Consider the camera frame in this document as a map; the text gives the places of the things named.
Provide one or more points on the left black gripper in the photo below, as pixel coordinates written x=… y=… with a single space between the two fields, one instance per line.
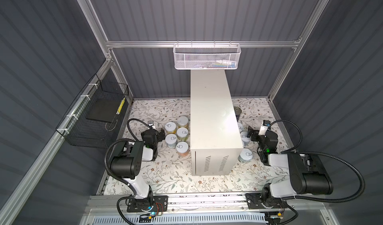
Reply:
x=158 y=136

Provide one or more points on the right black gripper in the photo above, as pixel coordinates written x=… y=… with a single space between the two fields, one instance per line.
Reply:
x=255 y=136

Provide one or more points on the light blue label can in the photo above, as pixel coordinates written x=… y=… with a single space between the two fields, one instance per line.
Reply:
x=171 y=140

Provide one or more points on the white label can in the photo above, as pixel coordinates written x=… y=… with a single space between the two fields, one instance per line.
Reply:
x=246 y=140

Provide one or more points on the teal label can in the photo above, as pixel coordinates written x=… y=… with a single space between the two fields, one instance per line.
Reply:
x=245 y=156

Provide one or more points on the orange label can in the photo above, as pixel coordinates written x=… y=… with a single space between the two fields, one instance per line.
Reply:
x=182 y=149

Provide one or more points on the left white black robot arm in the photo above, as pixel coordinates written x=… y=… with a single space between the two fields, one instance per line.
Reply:
x=123 y=161

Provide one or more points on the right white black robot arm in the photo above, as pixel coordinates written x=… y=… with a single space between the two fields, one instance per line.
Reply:
x=308 y=177

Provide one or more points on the white metal cabinet counter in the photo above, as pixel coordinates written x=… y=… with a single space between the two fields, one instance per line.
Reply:
x=215 y=142

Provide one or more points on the yellow label can left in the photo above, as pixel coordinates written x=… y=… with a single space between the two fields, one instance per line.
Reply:
x=170 y=128

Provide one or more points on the yellow green label can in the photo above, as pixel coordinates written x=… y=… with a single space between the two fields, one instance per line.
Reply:
x=182 y=134

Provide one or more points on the yellow label can back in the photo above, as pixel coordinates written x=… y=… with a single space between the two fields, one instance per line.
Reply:
x=183 y=121

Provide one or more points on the floral table mat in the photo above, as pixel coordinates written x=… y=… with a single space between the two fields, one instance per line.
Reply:
x=171 y=173

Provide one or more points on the dark olive can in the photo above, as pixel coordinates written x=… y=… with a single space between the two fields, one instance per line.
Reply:
x=238 y=112

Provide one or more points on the black pad in basket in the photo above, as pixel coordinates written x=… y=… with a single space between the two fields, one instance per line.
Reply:
x=103 y=110

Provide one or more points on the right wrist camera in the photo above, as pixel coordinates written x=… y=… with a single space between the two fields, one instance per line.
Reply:
x=264 y=128

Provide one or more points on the black wire basket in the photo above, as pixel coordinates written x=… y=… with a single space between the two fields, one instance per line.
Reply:
x=81 y=132

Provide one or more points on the aluminium mounting rail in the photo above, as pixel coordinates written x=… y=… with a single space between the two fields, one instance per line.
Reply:
x=198 y=203

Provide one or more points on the white wire mesh basket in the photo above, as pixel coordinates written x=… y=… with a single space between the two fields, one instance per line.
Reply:
x=204 y=56

